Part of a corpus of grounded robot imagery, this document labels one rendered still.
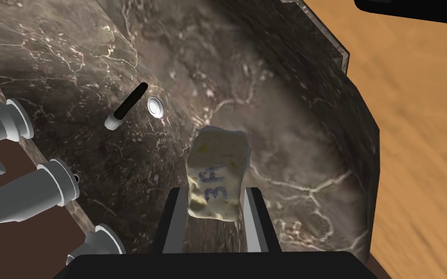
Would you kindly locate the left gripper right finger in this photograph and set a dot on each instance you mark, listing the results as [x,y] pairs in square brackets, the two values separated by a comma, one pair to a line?
[260,228]

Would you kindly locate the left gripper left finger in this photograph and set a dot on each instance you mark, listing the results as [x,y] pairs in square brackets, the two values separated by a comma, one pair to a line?
[171,228]

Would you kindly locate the pale yellow sponge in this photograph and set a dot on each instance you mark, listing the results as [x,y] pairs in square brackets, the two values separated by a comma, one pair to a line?
[216,170]

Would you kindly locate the dark marble sink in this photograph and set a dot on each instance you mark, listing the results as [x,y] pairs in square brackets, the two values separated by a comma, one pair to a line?
[285,116]

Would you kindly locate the black and white rod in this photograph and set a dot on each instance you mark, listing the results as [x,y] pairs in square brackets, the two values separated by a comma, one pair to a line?
[127,105]

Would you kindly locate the black rounded shape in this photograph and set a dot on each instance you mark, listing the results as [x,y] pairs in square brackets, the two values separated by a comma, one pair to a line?
[413,11]

